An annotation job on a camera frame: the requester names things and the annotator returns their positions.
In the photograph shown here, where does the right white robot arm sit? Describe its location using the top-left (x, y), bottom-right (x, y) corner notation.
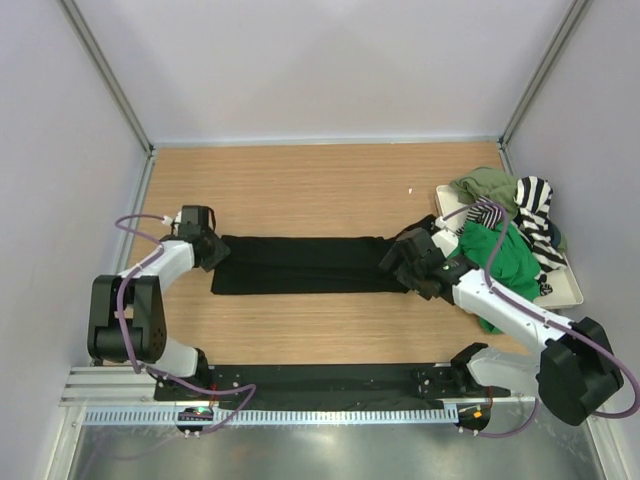
top-left (380, 228), bottom-right (632, 426)

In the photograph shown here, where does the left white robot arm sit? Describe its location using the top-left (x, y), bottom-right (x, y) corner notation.
top-left (87, 205), bottom-right (231, 400)

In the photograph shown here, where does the bright green tank top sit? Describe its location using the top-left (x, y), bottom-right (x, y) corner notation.
top-left (458, 219), bottom-right (544, 335)

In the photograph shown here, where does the olive green tank top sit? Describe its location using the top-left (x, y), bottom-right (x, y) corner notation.
top-left (449, 167), bottom-right (567, 252)

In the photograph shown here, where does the black white striped tank top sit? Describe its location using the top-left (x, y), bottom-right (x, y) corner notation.
top-left (467, 175), bottom-right (571, 296)

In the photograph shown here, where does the white plastic tray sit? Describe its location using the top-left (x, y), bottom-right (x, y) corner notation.
top-left (435, 185), bottom-right (584, 310)

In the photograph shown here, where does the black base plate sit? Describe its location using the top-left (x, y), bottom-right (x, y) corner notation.
top-left (153, 362), bottom-right (501, 412)

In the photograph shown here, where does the slotted cable duct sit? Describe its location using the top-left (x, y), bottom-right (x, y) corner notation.
top-left (83, 404), bottom-right (458, 427)

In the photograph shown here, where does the aluminium front rail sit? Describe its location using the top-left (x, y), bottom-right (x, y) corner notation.
top-left (59, 366), bottom-right (156, 406)

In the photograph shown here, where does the left aluminium frame post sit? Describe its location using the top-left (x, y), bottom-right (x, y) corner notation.
top-left (59, 0), bottom-right (156, 156)

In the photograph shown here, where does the aluminium frame post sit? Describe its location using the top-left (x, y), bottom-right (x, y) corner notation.
top-left (498, 0), bottom-right (593, 153)
top-left (59, 0), bottom-right (156, 156)

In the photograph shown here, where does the right aluminium frame post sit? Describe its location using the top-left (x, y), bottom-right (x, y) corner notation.
top-left (498, 0), bottom-right (593, 153)

